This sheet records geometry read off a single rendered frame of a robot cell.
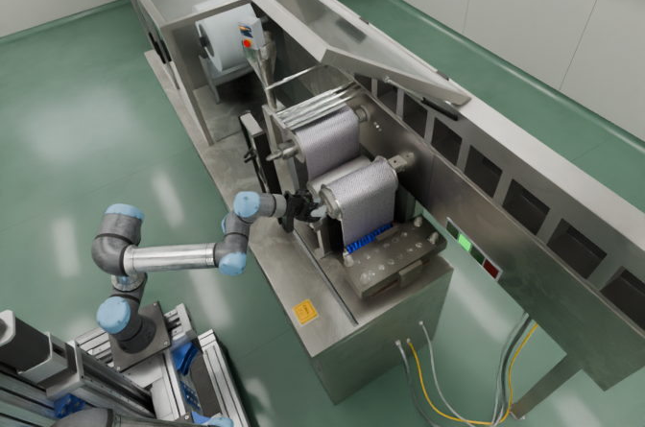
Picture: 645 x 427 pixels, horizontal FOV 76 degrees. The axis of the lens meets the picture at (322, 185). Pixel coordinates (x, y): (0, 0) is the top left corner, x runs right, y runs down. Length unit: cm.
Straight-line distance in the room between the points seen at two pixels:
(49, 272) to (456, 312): 277
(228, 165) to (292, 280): 77
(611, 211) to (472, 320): 171
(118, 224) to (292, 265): 71
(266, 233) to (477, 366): 140
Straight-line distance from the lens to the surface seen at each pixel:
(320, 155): 157
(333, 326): 164
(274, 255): 181
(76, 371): 146
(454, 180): 137
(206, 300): 286
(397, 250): 163
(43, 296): 345
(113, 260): 138
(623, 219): 108
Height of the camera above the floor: 242
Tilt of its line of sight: 49 degrees down
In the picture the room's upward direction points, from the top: 8 degrees counter-clockwise
